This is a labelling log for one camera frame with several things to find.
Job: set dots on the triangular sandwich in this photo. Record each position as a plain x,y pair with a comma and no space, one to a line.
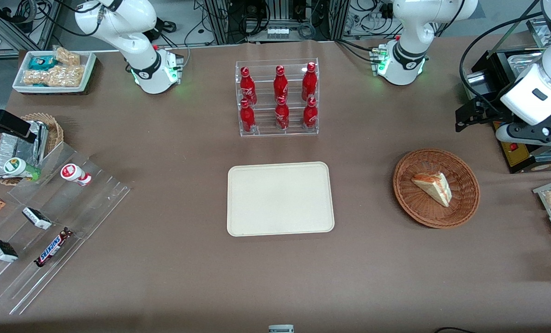
435,187

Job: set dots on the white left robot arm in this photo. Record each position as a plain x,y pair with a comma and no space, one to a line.
409,32

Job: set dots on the light wicker basket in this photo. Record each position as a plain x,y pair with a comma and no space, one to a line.
56,132

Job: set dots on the white rectangular snack tray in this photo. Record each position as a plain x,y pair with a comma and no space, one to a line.
88,64

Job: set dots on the brown wicker basket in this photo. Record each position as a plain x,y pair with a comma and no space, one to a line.
419,203

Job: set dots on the cream plastic tray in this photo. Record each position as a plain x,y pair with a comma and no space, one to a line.
280,199

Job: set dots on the foil wrapped package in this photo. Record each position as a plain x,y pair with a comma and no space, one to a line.
5,155
37,141

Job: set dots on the steel food pan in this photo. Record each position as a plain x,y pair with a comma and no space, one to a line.
525,64
541,34

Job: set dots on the black steel food counter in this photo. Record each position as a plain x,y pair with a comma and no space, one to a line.
488,69

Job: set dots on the green-labelled yogurt cup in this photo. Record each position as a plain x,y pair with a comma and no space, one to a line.
19,167

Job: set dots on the yellow box with red button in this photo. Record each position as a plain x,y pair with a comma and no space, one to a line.
516,155

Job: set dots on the large rice crisp packet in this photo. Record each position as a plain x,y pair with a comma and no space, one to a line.
58,76

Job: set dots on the teal snack packet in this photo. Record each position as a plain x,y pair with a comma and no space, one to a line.
42,62

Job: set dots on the red cap yogurt bottle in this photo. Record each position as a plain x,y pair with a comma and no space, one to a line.
74,173

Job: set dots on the small rice crisp packet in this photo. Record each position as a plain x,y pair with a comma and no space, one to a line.
67,56

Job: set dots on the black white snack bar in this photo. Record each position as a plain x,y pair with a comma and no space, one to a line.
3,250
37,218

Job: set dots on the clear acrylic stepped display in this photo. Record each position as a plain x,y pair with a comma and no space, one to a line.
86,208

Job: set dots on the Snickers chocolate bar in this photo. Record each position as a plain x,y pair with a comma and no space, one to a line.
53,247

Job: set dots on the red cola bottle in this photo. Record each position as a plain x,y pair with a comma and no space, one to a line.
309,83
280,85
310,114
247,118
247,88
282,115

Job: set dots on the clear acrylic bottle rack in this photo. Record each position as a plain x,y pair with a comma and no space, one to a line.
265,127

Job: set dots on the white power strip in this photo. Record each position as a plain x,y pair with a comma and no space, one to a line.
278,32

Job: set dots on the small white label object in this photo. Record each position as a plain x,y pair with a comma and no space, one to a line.
281,329

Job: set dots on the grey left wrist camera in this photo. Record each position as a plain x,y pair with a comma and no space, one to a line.
529,133

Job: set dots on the aluminium frame rack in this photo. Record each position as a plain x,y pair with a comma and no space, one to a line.
220,23

